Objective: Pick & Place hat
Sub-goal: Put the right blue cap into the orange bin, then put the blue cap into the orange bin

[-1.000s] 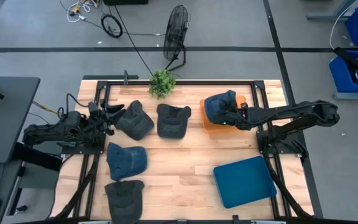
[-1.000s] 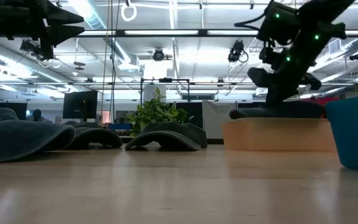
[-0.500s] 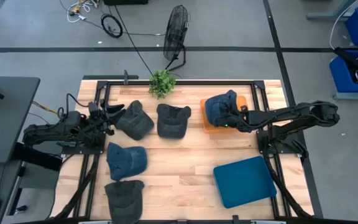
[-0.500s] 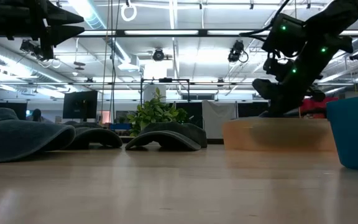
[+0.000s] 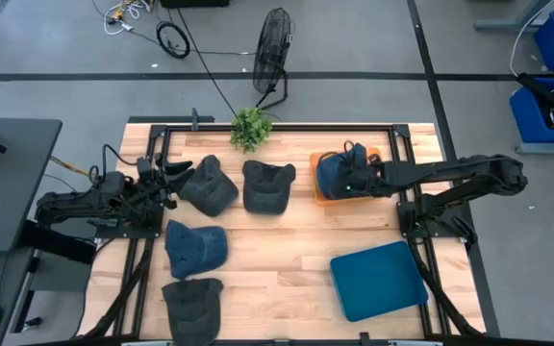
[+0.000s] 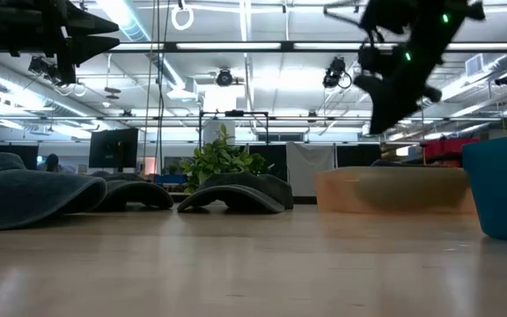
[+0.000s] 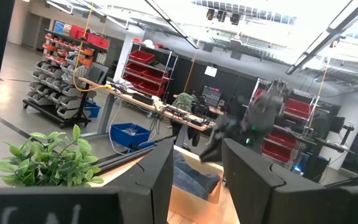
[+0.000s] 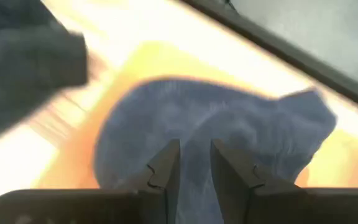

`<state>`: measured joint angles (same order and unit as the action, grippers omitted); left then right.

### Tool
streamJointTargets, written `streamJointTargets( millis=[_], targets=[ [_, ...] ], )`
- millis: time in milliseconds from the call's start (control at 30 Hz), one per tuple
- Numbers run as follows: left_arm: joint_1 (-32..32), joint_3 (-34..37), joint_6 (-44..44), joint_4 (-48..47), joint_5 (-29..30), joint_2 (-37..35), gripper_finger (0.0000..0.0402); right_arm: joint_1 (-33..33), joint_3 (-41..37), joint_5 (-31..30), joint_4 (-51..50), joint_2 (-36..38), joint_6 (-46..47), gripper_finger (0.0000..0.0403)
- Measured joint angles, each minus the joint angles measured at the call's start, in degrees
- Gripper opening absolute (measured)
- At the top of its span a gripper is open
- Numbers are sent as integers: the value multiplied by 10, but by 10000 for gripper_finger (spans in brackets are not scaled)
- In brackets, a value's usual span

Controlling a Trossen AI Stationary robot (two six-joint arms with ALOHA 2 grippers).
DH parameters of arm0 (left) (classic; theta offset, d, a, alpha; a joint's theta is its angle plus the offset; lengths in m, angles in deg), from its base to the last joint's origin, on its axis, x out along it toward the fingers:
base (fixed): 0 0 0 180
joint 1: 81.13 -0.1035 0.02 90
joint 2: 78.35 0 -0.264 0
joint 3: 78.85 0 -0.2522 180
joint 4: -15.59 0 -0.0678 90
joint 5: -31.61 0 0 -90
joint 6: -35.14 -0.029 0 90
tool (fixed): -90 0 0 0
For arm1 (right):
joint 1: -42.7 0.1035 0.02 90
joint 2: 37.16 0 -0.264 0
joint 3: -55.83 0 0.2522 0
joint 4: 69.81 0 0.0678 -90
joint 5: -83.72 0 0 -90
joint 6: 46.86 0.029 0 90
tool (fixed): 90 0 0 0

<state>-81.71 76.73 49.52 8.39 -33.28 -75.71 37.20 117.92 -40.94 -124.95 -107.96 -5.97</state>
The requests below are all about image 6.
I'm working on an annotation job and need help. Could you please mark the black ceiling camera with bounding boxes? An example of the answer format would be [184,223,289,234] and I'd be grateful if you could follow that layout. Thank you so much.
[215,68,236,88]
[321,55,353,90]
[26,55,61,85]

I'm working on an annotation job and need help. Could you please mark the person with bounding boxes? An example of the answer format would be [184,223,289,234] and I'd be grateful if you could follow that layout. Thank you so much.
[41,152,63,173]

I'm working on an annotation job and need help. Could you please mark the hanging black cables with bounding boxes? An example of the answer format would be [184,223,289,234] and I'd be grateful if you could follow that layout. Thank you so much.
[141,0,172,178]

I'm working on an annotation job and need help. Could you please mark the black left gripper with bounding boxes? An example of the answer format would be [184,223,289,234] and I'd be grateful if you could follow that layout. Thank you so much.
[0,0,121,85]

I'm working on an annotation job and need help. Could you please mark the blue plastic bin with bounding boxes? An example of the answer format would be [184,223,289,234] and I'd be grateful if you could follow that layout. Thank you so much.
[461,132,507,245]

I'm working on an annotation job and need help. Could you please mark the black metal frame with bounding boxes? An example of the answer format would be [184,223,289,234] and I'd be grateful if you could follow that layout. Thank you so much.
[198,109,271,151]

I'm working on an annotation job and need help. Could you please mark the orange translucent plastic bin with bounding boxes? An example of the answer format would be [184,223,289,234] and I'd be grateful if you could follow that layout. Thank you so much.
[313,166,478,216]

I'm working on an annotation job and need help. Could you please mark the dark blue bucket hat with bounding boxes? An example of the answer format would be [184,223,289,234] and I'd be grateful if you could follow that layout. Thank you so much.
[0,151,108,232]

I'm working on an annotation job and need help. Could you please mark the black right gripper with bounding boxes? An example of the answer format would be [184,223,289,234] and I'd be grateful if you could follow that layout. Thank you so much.
[352,41,443,136]

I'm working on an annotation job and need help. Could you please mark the white hanging ring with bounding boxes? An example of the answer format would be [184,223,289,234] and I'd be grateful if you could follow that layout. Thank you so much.
[170,3,195,32]

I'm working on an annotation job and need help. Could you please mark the red storage box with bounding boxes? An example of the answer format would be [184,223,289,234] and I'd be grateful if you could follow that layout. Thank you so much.
[423,136,481,167]

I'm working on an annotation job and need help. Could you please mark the white hanging cloth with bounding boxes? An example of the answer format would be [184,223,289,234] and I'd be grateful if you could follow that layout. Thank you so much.
[285,141,335,198]

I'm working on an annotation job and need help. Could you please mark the green leafy potted plant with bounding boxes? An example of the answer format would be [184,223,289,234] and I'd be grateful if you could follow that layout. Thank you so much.
[179,123,268,194]

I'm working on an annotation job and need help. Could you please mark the black computer monitor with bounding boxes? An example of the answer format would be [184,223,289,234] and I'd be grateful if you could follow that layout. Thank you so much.
[88,128,140,170]

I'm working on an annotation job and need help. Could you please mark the dark grey bucket hat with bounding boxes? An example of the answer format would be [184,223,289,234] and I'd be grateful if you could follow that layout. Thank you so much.
[89,170,175,213]
[176,171,295,215]

